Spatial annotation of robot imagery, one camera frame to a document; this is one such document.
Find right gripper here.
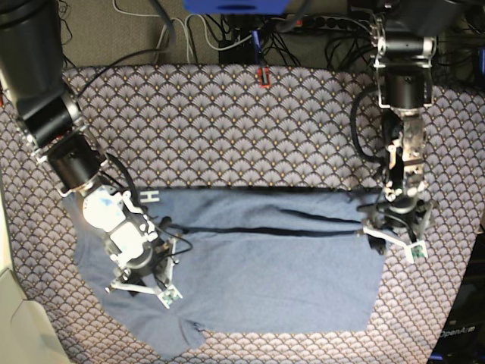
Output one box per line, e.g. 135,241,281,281
105,231,178,284

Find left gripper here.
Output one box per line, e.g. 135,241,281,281
370,197,432,255

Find blue T-shirt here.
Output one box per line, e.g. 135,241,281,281
63,189,384,359

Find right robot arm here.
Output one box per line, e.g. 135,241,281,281
1,1,161,289

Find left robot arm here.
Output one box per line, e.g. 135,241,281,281
363,1,471,262

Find cream plastic furniture corner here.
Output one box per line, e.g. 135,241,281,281
1,199,70,363

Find fan-patterned table cloth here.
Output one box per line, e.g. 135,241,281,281
1,65,484,363

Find red table clamp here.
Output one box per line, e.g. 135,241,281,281
257,67,271,89

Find blue box overhead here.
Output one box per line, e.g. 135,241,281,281
183,0,289,14

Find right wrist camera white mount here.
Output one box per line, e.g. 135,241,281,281
105,278,183,309

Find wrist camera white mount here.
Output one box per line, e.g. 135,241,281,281
357,226,429,264
105,278,183,309

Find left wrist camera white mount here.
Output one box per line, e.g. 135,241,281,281
357,226,429,264

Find white cable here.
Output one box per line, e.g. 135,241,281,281
185,14,254,61

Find black power strip red switch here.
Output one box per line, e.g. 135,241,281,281
294,13,370,31

